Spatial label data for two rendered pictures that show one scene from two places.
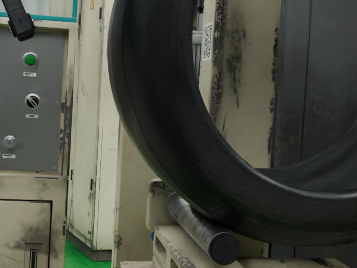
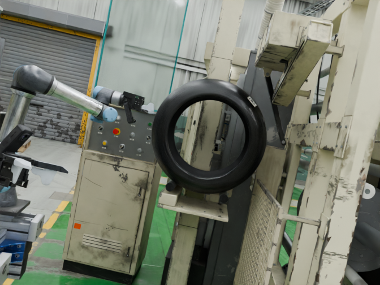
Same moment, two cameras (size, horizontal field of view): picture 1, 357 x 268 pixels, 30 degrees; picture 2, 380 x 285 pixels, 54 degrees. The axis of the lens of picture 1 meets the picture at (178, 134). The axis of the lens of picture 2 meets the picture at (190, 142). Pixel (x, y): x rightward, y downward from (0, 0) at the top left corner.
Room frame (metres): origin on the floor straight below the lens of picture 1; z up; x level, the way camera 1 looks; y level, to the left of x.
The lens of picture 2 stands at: (-0.90, -0.60, 1.24)
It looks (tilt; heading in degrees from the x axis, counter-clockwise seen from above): 3 degrees down; 15
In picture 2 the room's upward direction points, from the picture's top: 11 degrees clockwise
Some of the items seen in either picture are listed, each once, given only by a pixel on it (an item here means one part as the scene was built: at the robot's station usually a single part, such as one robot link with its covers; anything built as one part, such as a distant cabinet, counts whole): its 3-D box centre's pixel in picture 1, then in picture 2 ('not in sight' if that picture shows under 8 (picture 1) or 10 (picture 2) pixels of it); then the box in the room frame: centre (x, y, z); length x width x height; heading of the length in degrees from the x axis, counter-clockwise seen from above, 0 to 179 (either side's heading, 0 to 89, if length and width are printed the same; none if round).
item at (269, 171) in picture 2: not in sight; (266, 170); (1.39, -0.51, 1.05); 0.20 x 0.15 x 0.30; 11
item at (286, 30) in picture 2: not in sight; (286, 47); (1.04, -0.49, 1.71); 0.61 x 0.25 x 0.15; 11
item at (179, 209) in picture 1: (198, 224); (173, 182); (1.08, -0.04, 0.90); 0.35 x 0.05 x 0.05; 11
